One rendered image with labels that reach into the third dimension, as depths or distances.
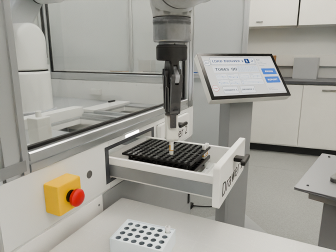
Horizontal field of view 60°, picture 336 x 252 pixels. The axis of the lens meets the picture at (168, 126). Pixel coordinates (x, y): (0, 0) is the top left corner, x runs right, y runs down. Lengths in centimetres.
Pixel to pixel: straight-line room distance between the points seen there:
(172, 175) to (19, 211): 36
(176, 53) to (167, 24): 7
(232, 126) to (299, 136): 215
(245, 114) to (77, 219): 125
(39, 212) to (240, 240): 46
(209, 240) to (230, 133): 111
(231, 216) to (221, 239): 126
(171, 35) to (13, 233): 53
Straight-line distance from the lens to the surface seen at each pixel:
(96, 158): 83
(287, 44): 443
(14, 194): 67
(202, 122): 257
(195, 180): 76
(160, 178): 80
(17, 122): 65
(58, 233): 79
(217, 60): 173
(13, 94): 64
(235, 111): 176
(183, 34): 69
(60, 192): 69
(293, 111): 378
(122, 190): 97
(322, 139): 389
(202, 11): 254
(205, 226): 79
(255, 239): 77
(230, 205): 197
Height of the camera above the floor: 118
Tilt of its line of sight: 14 degrees down
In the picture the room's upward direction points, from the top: straight up
